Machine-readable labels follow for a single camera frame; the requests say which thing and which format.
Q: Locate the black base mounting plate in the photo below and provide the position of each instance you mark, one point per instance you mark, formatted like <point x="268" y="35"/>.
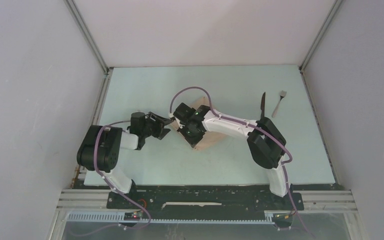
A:
<point x="212" y="202"/>

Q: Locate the white cable duct strip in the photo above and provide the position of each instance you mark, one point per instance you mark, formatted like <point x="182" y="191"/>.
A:
<point x="118" y="218"/>

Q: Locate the aluminium corner post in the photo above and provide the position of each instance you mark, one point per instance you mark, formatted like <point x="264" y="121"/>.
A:
<point x="321" y="33"/>
<point x="87" y="35"/>

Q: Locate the silver fork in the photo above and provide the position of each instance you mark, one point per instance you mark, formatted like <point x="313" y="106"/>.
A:
<point x="282" y="95"/>

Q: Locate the right aluminium corner post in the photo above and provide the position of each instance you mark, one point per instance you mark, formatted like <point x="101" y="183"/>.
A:
<point x="321" y="33"/>

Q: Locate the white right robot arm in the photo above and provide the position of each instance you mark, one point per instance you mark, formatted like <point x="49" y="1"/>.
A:
<point x="264" y="140"/>

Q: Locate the black table knife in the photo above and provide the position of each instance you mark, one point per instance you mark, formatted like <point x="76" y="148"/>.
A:
<point x="262" y="105"/>

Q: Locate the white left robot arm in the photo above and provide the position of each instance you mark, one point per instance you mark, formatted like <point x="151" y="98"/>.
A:
<point x="100" y="148"/>

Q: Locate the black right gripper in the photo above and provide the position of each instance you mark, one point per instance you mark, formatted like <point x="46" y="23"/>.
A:
<point x="193" y="140"/>

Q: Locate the beige cloth napkin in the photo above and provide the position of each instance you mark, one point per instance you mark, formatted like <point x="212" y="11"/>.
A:
<point x="210" y="138"/>

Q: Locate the left aluminium corner post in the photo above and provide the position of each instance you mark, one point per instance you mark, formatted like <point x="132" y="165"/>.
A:
<point x="87" y="35"/>

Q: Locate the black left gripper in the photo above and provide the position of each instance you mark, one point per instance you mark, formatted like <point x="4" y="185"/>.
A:
<point x="164" y="121"/>

